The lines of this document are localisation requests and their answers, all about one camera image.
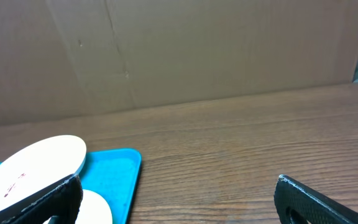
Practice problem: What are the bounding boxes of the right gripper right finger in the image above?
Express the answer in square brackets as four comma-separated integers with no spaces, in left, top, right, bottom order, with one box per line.
[273,174,358,224]

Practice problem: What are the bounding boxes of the yellow-green dirty plate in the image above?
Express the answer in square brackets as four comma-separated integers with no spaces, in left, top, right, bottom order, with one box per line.
[42,189,114,224]

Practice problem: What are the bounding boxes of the brown cardboard backdrop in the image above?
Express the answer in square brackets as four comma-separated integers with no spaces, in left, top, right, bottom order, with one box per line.
[0,0,358,125]

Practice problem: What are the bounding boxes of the white plate with red stain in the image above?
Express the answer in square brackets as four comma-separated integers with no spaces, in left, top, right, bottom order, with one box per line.
[0,135,86,211]

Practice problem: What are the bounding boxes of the teal plastic serving tray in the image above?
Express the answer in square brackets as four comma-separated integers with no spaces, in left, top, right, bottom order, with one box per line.
[0,149,142,223]

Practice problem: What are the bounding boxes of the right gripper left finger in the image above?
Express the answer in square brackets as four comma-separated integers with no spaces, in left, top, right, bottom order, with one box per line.
[0,174,83,224]

